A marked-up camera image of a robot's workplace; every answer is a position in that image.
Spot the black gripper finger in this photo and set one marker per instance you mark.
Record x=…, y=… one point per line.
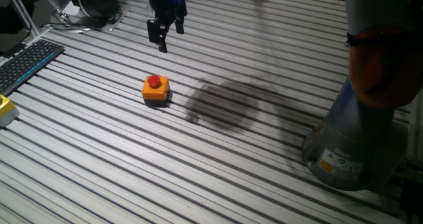
x=159, y=34
x=179, y=25

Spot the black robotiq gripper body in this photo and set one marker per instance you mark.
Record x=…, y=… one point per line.
x=163, y=2

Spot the silver and orange robot arm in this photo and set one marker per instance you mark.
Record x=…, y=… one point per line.
x=367, y=125

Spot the orange box with red button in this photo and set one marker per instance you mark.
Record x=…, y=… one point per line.
x=155, y=90

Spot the thin metal rod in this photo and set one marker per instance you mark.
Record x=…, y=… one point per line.
x=54, y=6

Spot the black computer keyboard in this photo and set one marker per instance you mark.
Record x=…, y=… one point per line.
x=24, y=65

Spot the grey metal base plate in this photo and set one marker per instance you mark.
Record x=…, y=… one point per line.
x=114, y=20

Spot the aluminium frame profile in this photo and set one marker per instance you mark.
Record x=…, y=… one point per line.
x=23, y=12

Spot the yellow switch box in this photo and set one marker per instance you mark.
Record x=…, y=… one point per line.
x=6, y=111

